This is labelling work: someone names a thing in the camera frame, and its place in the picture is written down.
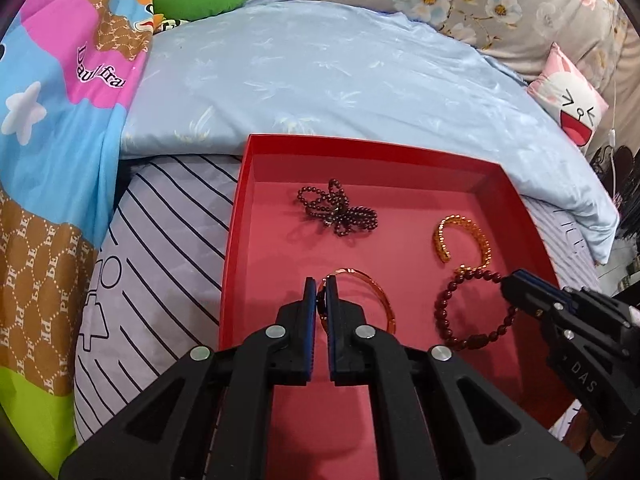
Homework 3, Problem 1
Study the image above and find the colourful cartoon blanket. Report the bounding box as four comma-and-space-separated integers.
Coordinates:
0, 0, 156, 476

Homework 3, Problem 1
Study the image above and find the thin gold bangle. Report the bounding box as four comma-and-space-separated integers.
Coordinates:
320, 268, 398, 333

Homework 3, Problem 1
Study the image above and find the pink bunny pillow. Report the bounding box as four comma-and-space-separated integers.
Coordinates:
526, 42, 610, 148

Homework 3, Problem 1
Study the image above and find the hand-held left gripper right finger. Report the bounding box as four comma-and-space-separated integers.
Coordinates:
325, 274, 586, 480

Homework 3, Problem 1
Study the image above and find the light blue quilt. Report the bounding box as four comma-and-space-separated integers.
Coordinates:
120, 0, 621, 266

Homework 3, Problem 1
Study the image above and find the grey floral cover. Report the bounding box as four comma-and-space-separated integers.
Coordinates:
240, 0, 640, 111

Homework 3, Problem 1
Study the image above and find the dark red bead bracelet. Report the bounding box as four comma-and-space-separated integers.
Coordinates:
434, 267, 521, 353

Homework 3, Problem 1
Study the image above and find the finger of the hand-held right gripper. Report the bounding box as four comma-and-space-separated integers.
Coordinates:
501, 276, 631, 356
512, 269, 640, 328

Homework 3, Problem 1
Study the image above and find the gold chain cuff bracelet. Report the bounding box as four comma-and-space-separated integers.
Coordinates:
433, 214, 493, 273

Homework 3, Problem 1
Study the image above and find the white cable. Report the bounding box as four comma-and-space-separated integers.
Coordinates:
606, 75, 620, 196

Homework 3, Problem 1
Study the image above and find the dark bead necklace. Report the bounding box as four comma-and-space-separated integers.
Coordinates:
295, 178, 381, 238

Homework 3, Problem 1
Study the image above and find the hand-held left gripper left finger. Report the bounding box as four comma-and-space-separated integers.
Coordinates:
59, 276, 321, 480

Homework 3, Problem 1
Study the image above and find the dark cloth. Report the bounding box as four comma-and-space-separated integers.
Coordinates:
590, 144, 640, 291

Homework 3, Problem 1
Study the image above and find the red cardboard box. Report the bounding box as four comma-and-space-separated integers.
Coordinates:
218, 133, 576, 480

